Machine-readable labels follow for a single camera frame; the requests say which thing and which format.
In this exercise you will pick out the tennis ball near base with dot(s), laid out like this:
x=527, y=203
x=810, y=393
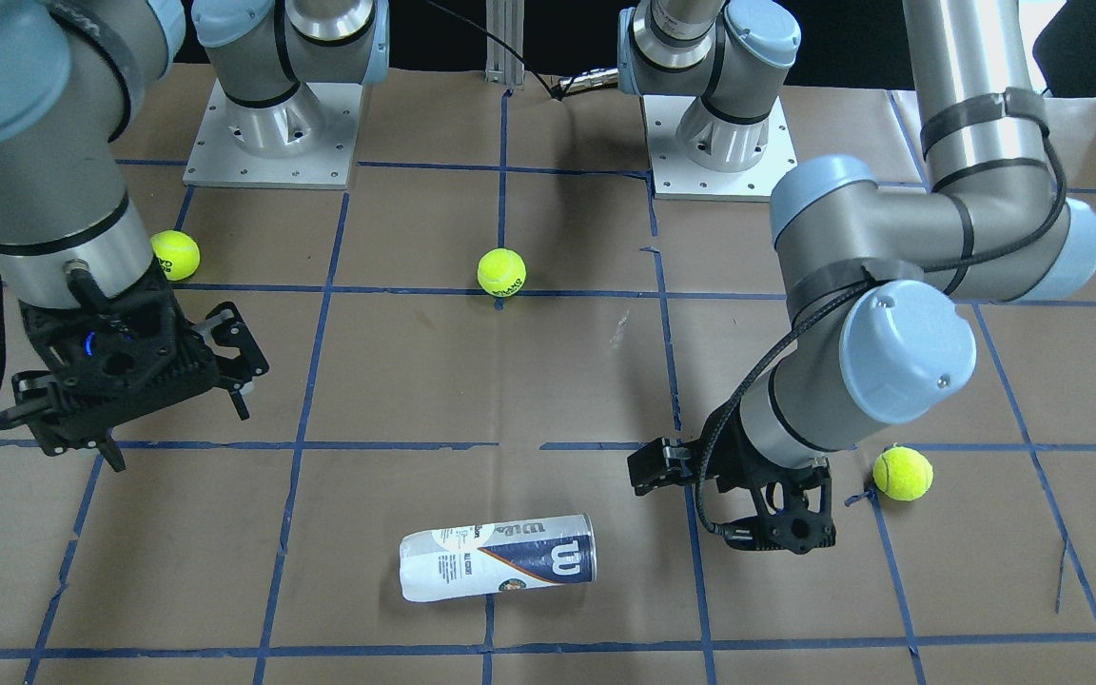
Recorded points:
x=177, y=253

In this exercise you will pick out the tennis ball near tape curl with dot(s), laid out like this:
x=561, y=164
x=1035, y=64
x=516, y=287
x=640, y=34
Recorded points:
x=902, y=473

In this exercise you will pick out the clear Wilson tennis ball can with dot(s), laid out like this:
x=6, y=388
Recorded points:
x=491, y=558

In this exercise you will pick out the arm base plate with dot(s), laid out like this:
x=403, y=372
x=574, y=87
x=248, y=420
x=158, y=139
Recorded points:
x=305, y=143
x=697, y=157

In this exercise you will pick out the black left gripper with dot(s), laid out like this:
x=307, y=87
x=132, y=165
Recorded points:
x=721, y=445

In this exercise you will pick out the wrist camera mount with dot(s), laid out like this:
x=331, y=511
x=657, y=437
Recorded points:
x=793, y=510
x=108, y=366

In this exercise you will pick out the tennis ball at table centre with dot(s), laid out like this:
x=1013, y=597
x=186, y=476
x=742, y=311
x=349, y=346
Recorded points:
x=501, y=273

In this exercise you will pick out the aluminium frame post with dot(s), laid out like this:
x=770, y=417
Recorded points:
x=504, y=20

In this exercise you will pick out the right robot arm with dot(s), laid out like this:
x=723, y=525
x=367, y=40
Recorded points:
x=74, y=75

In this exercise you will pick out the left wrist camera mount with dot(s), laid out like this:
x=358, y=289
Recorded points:
x=793, y=510

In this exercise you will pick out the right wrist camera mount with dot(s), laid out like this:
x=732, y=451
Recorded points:
x=108, y=366

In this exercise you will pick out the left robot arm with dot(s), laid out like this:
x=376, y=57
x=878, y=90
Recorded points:
x=872, y=274

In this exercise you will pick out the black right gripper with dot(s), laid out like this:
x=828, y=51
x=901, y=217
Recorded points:
x=225, y=348

